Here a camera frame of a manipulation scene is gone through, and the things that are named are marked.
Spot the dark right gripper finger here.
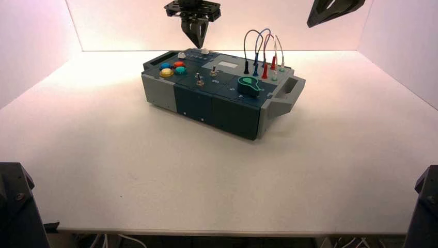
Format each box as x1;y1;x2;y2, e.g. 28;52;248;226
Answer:
307;0;343;28
309;0;366;28

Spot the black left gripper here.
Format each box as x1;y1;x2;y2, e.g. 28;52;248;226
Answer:
164;0;222;49

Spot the blue grey control box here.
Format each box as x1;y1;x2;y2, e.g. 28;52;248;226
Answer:
141;49;306;141

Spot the green rotary knob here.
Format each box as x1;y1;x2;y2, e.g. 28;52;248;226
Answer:
237;76;265;98

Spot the black jumper cable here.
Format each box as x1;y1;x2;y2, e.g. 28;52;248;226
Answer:
243;29;264;75

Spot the blue jumper cable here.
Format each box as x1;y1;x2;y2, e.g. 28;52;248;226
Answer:
252;28;272;78

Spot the white jumper cable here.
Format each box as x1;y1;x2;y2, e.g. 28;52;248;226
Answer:
271;34;286;82

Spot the red jumper cable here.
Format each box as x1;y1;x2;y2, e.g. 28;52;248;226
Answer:
261;33;277;80

